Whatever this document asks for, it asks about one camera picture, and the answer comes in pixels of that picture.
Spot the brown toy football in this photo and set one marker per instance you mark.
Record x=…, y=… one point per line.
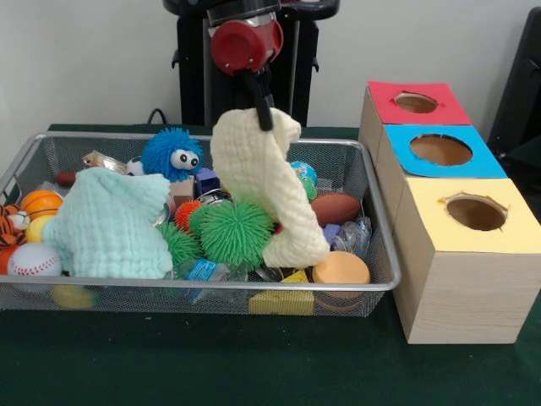
x=336, y=207

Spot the green cloth covered side table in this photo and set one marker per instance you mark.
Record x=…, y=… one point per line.
x=528, y=156

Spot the cream knitted cloth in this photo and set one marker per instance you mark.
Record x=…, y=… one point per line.
x=253, y=169

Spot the dark green tablecloth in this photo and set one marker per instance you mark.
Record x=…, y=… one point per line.
x=253, y=359

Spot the tiger plush toy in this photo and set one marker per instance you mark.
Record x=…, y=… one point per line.
x=10, y=226

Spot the orange round sponge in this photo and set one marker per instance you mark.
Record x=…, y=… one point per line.
x=341, y=268

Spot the orange toy basketball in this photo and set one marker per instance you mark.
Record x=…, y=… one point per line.
x=42, y=203

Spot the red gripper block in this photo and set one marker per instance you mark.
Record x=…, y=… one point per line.
x=236, y=46

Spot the mint knitted cloth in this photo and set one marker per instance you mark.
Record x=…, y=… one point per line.
x=110, y=224

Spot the green spiky rubber ball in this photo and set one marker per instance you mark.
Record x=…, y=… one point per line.
x=236, y=232

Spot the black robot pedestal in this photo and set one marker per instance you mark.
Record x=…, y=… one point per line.
x=190, y=84

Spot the blue fuzzy ball with eyes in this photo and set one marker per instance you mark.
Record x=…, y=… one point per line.
x=162, y=154

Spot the small globe ball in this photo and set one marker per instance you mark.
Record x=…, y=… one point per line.
x=304, y=171

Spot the white baseball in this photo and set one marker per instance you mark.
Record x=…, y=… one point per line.
x=34, y=260

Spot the wooden box with three holes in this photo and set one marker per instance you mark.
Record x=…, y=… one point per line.
x=465, y=296

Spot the black flat panel stand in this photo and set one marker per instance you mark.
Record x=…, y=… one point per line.
x=524, y=84

